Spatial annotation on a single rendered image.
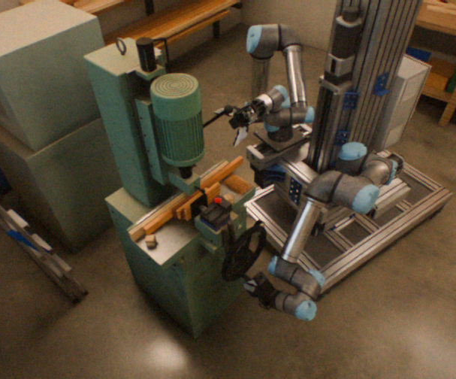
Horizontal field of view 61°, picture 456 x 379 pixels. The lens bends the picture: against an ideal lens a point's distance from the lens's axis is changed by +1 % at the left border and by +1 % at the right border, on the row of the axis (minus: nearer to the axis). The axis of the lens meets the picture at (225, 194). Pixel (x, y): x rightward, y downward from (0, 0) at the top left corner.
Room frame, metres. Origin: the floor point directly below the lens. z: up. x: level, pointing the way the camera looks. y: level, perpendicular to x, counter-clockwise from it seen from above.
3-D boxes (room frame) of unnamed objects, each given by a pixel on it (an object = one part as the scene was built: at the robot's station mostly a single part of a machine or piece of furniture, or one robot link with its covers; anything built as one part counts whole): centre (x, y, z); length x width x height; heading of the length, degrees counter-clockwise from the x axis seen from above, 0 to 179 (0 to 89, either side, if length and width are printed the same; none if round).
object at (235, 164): (1.24, 0.13, 0.92); 0.62 x 0.02 x 0.04; 136
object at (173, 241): (1.11, 0.10, 0.87); 0.61 x 0.30 x 0.06; 136
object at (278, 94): (1.41, -0.22, 1.30); 0.11 x 0.08 x 0.09; 135
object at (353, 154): (1.37, -0.61, 0.98); 0.13 x 0.12 x 0.14; 54
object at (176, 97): (1.20, 0.16, 1.35); 0.18 x 0.18 x 0.31
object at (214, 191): (1.16, 0.10, 0.94); 0.21 x 0.01 x 0.08; 136
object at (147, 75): (1.30, 0.26, 1.54); 0.08 x 0.08 x 0.17; 46
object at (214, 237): (1.05, 0.04, 0.92); 0.15 x 0.13 x 0.09; 136
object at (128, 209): (1.28, 0.25, 0.76); 0.57 x 0.45 x 0.09; 46
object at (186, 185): (1.21, 0.18, 1.03); 0.14 x 0.07 x 0.09; 46
